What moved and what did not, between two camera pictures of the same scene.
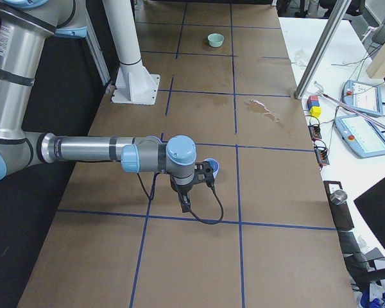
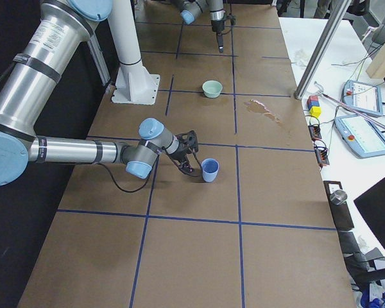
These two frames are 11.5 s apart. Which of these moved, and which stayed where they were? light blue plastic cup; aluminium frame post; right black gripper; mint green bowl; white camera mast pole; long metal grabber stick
Moved: mint green bowl; right black gripper
Stayed: white camera mast pole; long metal grabber stick; light blue plastic cup; aluminium frame post
